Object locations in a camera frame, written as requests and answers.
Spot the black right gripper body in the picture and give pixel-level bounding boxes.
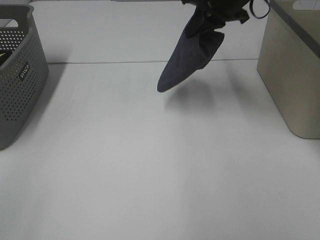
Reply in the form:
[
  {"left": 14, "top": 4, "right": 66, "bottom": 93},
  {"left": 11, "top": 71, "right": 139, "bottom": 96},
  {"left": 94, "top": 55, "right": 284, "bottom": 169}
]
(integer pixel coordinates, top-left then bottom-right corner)
[{"left": 181, "top": 0, "right": 250, "bottom": 24}]

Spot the dark navy towel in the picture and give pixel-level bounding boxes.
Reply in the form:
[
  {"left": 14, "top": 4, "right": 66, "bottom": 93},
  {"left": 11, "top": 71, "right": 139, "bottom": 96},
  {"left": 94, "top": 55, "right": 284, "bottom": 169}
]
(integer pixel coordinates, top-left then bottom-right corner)
[{"left": 157, "top": 7, "right": 226, "bottom": 93}]

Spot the beige plastic storage bin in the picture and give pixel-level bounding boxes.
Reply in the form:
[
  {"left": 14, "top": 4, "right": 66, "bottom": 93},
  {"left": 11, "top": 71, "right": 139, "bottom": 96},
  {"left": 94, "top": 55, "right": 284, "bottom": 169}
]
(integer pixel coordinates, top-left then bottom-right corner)
[{"left": 257, "top": 0, "right": 320, "bottom": 139}]

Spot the grey perforated plastic basket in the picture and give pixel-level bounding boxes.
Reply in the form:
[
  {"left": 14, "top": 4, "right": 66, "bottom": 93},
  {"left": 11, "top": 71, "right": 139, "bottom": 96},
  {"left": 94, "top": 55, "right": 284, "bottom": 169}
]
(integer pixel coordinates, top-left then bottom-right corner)
[{"left": 0, "top": 4, "right": 49, "bottom": 149}]

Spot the black and yellow item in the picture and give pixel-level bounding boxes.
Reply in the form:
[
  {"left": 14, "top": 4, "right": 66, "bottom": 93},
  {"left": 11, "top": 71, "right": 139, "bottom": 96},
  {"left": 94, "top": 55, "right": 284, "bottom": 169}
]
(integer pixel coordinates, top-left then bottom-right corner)
[{"left": 0, "top": 50, "right": 13, "bottom": 66}]

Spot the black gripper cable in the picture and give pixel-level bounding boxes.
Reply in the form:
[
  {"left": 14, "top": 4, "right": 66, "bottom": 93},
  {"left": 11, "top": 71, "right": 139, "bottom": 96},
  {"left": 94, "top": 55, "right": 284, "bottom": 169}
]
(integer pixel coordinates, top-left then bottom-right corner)
[{"left": 249, "top": 0, "right": 271, "bottom": 19}]

